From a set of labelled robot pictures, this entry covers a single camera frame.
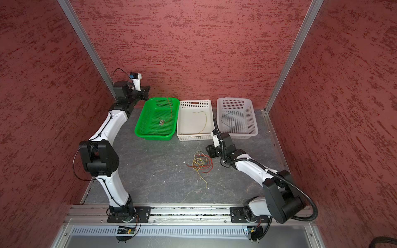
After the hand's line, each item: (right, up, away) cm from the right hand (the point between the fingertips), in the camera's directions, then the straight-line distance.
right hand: (208, 150), depth 88 cm
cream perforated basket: (-9, +18, +26) cm, 33 cm away
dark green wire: (+20, +25, +30) cm, 43 cm away
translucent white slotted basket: (+23, +21, +29) cm, 43 cm away
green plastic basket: (-37, +19, +26) cm, 49 cm away
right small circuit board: (+22, -36, -18) cm, 46 cm away
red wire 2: (0, -9, +3) cm, 10 cm away
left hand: (-35, +36, -1) cm, 50 cm away
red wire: (-28, +27, +31) cm, 50 cm away
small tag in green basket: (-34, +16, +23) cm, 44 cm away
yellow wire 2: (-5, -7, +9) cm, 13 cm away
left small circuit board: (-41, -36, -15) cm, 56 cm away
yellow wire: (-1, +20, +25) cm, 32 cm away
